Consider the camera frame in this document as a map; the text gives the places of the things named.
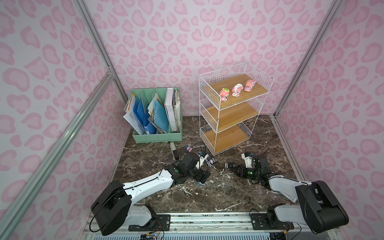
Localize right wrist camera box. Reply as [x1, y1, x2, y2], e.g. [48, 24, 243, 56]
[241, 152, 255, 168]

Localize papers and folders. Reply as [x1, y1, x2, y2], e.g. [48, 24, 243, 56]
[122, 87, 182, 135]

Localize beige black stapler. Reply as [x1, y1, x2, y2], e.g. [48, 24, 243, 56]
[170, 142, 180, 161]

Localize aluminium frame profile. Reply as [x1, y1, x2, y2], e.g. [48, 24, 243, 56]
[1, 1, 128, 240]

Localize mint green file organizer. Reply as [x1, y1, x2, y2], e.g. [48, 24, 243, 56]
[124, 86, 184, 144]

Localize pink bow My Melody figurine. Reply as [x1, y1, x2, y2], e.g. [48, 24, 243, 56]
[244, 79, 256, 92]

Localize green hat pink figurine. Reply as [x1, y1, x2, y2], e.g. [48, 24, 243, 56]
[219, 88, 230, 102]

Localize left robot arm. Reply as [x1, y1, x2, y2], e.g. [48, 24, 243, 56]
[91, 152, 211, 236]

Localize white calculator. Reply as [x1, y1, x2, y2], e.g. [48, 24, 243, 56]
[281, 193, 298, 203]

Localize small black Kuromi figurine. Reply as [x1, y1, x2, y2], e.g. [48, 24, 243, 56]
[225, 163, 236, 169]

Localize white wire wooden shelf rack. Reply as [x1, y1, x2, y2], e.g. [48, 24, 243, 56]
[199, 62, 274, 156]

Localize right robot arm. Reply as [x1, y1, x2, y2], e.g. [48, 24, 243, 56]
[226, 153, 349, 234]

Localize white hood My Melody figurine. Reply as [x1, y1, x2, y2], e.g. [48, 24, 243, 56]
[232, 84, 244, 98]

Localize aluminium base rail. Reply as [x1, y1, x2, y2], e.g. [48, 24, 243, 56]
[81, 211, 344, 240]

